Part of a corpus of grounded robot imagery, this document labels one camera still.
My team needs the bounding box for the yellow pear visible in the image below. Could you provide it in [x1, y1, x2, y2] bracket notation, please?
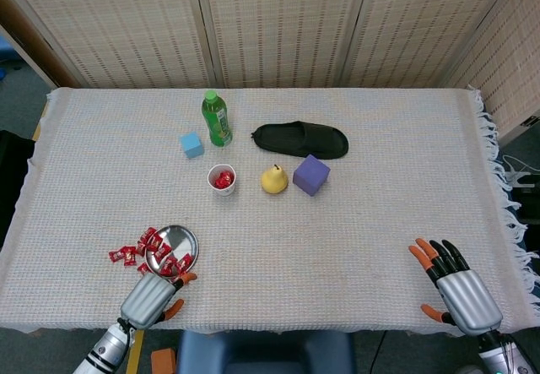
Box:
[260, 163, 289, 196]

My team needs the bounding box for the black floor object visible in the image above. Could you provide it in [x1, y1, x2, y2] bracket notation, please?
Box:
[510, 186, 540, 225]

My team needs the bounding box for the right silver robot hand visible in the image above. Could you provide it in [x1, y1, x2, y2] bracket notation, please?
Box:
[408, 237, 504, 337]

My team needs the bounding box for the green drink bottle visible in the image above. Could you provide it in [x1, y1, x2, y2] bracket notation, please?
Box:
[201, 89, 234, 148]

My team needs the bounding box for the round metal plate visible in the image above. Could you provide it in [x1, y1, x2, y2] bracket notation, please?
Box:
[144, 224, 200, 281]

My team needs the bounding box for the white paper cup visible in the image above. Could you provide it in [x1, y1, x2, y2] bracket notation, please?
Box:
[206, 162, 237, 198]

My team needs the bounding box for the woven fringed tablecloth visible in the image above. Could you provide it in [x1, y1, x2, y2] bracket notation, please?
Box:
[0, 86, 540, 337]

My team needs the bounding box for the woven folding screen panel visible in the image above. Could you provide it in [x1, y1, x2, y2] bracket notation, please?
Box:
[339, 0, 522, 89]
[0, 0, 219, 90]
[192, 0, 375, 89]
[440, 0, 540, 141]

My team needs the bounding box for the orange block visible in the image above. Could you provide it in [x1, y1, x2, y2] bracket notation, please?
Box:
[150, 348, 177, 374]

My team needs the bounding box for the black box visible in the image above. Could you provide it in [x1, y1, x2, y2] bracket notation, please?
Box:
[0, 130, 35, 251]

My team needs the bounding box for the purple foam cube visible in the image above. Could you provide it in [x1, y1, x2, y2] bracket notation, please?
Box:
[292, 154, 332, 198]

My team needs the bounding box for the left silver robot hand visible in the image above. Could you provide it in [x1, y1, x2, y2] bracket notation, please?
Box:
[120, 271, 199, 331]

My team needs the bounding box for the black slipper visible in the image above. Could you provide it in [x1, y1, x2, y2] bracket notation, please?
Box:
[249, 120, 350, 160]

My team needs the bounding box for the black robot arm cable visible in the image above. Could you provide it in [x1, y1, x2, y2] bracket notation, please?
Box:
[116, 317, 137, 350]

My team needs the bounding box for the light blue foam cube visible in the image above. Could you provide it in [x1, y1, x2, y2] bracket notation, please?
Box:
[179, 132, 205, 160]

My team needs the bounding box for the thin black cable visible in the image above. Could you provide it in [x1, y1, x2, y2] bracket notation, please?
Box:
[370, 330, 388, 374]

